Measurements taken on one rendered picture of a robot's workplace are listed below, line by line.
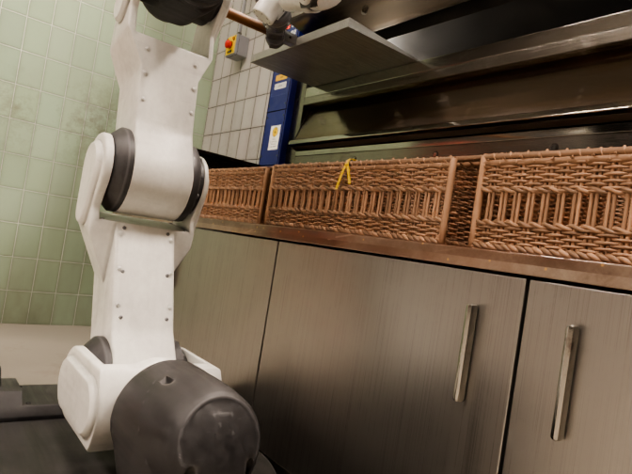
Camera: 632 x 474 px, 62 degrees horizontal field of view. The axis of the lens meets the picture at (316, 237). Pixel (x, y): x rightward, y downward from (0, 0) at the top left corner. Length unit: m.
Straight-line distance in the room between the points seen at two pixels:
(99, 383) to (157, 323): 0.17
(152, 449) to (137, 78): 0.60
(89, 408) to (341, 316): 0.45
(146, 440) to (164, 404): 0.04
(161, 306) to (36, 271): 1.84
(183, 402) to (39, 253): 2.12
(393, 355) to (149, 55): 0.65
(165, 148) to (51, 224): 1.83
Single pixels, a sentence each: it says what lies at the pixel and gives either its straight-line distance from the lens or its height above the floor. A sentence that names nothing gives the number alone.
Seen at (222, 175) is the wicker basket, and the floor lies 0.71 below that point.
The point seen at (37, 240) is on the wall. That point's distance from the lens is 2.72.
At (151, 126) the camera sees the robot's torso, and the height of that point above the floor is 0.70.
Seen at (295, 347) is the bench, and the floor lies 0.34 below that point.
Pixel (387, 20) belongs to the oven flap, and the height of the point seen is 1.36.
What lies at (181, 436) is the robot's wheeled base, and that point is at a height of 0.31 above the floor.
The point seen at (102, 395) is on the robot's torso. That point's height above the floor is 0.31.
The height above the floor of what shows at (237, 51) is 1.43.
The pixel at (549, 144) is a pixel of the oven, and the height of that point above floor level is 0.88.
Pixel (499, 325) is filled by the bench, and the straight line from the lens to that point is 0.78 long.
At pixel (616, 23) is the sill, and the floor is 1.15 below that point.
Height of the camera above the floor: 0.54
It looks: 1 degrees up
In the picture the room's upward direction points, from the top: 9 degrees clockwise
